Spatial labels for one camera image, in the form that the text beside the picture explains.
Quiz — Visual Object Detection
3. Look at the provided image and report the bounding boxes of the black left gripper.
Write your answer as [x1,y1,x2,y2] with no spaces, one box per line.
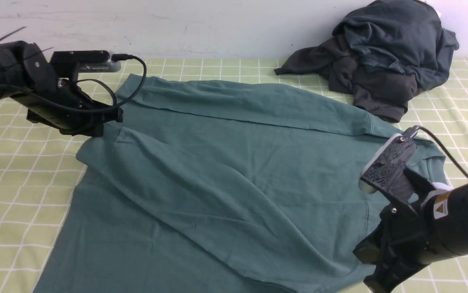
[12,43,123,137]

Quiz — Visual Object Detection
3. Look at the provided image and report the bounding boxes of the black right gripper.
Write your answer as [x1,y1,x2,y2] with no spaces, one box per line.
[353,167,442,293]

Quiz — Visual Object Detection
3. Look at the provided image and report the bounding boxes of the green long sleeve shirt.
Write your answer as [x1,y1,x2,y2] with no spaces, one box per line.
[33,74,448,293]

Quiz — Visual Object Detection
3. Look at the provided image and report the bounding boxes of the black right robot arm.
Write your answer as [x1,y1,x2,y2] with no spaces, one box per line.
[353,169,468,293]

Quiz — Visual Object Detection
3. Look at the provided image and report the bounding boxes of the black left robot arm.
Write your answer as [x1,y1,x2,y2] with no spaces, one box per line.
[0,41,123,137]

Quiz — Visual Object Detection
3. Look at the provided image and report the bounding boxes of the dark grey shirt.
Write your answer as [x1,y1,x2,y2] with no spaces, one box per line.
[332,0,459,90]

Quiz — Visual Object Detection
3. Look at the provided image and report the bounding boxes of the green checkered tablecloth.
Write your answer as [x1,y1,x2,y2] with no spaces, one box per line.
[0,58,468,293]

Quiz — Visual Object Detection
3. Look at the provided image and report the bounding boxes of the black crumpled garment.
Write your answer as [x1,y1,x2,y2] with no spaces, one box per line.
[274,35,422,123]

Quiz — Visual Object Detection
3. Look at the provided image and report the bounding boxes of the left camera cable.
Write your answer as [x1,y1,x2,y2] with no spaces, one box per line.
[0,0,147,131]

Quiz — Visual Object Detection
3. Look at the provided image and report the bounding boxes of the camera cable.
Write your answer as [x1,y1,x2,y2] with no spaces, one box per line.
[0,0,147,131]
[403,126,468,182]

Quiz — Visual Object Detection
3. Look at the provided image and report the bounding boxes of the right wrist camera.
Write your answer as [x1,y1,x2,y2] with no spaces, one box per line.
[358,133,417,194]

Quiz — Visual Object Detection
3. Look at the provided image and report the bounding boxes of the right camera cable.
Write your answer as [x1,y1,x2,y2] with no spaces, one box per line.
[403,126,468,182]

